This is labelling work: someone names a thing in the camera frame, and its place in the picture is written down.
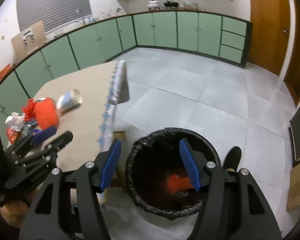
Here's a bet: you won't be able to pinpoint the black trash bin with bag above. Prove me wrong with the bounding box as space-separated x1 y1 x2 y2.
125 127 221 220

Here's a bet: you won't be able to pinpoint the grey window blind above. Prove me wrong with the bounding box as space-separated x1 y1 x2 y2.
16 0 92 31

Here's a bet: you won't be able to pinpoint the white tissue paper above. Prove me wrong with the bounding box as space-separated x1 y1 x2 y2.
5 112 25 132

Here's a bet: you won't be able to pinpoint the left hand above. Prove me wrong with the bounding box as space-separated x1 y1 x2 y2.
0 188 38 228

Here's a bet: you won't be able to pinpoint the chrome sink faucet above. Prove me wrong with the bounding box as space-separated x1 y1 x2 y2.
75 9 86 25

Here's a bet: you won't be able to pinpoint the orange foam fruit net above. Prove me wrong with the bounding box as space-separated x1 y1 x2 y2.
34 98 59 129

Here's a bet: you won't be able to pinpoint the black wok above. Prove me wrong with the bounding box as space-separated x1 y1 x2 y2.
164 1 179 10

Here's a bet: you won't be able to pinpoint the brown wooden door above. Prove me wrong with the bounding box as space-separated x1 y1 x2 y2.
248 0 290 75

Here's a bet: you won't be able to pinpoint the green lower kitchen cabinets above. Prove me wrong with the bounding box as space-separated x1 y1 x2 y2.
0 10 253 129

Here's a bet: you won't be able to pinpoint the white cooking pot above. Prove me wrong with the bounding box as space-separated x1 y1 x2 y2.
147 0 160 11

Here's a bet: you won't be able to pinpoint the red plastic bag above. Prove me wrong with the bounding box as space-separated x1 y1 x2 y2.
21 98 36 122

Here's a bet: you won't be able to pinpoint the black shoe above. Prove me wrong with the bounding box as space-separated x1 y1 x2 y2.
223 146 242 172

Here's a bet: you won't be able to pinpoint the blue and white paper cup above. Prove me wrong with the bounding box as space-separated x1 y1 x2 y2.
56 89 83 113

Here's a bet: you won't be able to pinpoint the blue snack chip bag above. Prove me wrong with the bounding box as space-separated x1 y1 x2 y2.
23 120 43 135

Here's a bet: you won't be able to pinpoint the orange plastic basin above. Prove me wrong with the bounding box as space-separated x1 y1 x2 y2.
0 63 12 80

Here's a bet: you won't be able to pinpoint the cardboard box with dispenser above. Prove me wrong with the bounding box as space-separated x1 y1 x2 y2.
11 21 46 62

